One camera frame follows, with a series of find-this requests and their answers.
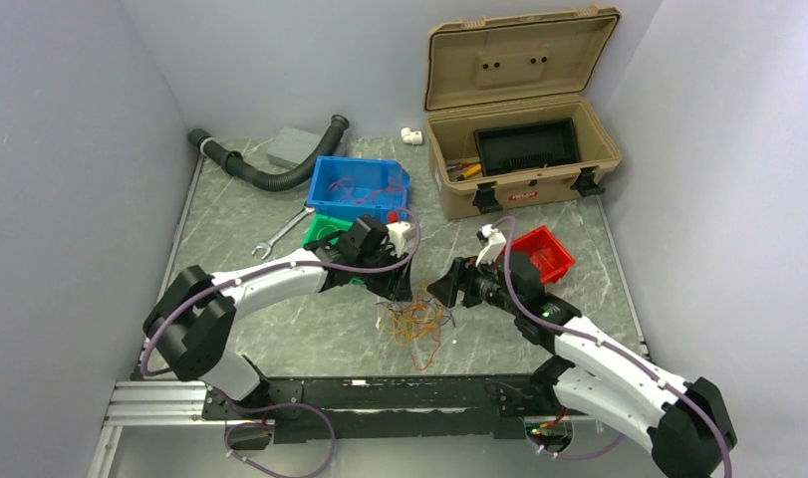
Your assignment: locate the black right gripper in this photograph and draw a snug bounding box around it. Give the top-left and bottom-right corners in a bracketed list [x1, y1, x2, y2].
[426, 251, 521, 316]

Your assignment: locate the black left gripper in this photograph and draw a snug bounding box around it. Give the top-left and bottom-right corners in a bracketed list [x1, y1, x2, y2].
[355, 243, 412, 302]

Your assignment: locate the yellow thin cable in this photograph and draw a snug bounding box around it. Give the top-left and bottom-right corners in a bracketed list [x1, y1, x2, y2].
[377, 300, 447, 348]

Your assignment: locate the white pipe elbow fitting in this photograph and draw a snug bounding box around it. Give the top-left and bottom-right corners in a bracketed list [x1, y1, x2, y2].
[400, 127, 423, 145]

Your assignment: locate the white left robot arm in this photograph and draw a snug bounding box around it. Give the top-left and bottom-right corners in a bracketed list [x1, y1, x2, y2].
[140, 213, 420, 418]

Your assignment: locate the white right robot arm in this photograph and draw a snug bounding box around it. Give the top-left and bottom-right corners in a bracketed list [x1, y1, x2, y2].
[426, 253, 737, 477]

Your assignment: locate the green plastic bin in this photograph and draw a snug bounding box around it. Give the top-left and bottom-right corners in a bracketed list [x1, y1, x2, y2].
[298, 215, 365, 293]

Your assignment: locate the red plastic bin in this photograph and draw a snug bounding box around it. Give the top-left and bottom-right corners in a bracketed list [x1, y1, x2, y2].
[512, 226, 576, 285]

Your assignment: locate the blue plastic bin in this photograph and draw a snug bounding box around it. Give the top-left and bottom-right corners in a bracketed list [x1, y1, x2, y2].
[307, 156, 410, 223]

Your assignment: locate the silver open-end wrench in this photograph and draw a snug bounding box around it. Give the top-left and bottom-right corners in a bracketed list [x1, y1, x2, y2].
[250, 204, 315, 260]

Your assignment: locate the black toolbox tray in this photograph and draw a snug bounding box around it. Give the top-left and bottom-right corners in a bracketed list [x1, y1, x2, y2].
[473, 119, 581, 176]

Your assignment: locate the grey flat block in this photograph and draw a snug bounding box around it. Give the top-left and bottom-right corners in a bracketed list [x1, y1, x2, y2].
[265, 126, 322, 169]

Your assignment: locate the tan plastic toolbox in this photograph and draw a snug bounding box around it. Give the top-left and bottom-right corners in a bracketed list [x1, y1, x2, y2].
[423, 6, 622, 219]

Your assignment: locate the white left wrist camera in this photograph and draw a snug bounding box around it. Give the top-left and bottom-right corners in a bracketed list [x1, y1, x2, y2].
[386, 210, 420, 258]

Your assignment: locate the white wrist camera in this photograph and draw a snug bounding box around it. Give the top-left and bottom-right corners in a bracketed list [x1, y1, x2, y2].
[475, 224, 506, 267]
[386, 210, 420, 258]

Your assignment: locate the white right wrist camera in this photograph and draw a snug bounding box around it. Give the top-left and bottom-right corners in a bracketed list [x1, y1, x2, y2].
[475, 224, 506, 267]

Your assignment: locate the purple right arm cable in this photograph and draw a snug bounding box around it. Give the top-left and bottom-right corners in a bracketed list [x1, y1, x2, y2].
[492, 216, 735, 478]

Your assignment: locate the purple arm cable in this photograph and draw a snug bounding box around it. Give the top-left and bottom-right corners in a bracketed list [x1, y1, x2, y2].
[492, 216, 735, 478]
[138, 208, 423, 378]

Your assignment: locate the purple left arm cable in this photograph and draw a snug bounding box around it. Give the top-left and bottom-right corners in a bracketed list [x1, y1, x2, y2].
[138, 208, 423, 378]

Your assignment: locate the yellow handled screwdriver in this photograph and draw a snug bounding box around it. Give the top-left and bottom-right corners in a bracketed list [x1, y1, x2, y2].
[445, 161, 482, 182]

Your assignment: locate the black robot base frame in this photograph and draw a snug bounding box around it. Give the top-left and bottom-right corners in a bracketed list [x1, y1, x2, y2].
[201, 373, 578, 446]

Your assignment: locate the black corrugated hose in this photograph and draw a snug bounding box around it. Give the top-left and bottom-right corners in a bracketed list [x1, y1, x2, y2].
[187, 115, 352, 193]

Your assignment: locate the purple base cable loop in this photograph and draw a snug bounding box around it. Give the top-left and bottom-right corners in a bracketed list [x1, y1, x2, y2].
[223, 399, 341, 478]

